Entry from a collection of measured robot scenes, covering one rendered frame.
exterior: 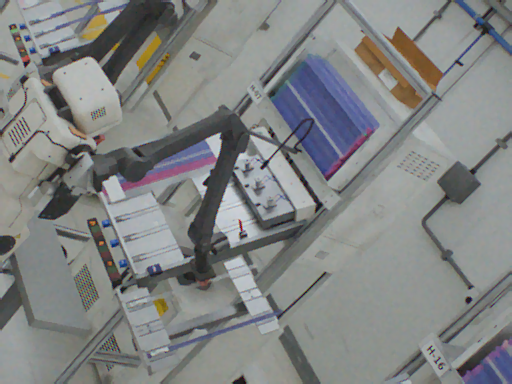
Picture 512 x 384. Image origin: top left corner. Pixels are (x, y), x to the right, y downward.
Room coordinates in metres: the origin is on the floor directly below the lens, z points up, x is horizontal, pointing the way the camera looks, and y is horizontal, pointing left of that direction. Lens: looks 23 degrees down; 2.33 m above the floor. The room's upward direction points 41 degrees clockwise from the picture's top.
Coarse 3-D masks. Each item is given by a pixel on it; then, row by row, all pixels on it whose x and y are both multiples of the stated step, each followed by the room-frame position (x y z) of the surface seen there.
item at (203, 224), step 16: (224, 144) 2.64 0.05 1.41; (240, 144) 2.62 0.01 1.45; (224, 160) 2.63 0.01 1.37; (224, 176) 2.64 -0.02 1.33; (208, 192) 2.63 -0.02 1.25; (224, 192) 2.65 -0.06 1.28; (208, 208) 2.62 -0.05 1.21; (192, 224) 2.64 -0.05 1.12; (208, 224) 2.62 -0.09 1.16; (192, 240) 2.63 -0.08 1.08
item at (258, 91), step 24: (360, 24) 3.51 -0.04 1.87; (312, 48) 3.58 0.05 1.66; (384, 48) 3.39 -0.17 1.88; (288, 72) 3.57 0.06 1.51; (408, 72) 3.28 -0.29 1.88; (264, 96) 3.56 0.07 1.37; (384, 144) 3.17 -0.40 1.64; (360, 168) 3.16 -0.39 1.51; (0, 264) 3.32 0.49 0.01; (96, 360) 2.85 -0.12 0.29; (120, 360) 2.92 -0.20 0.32
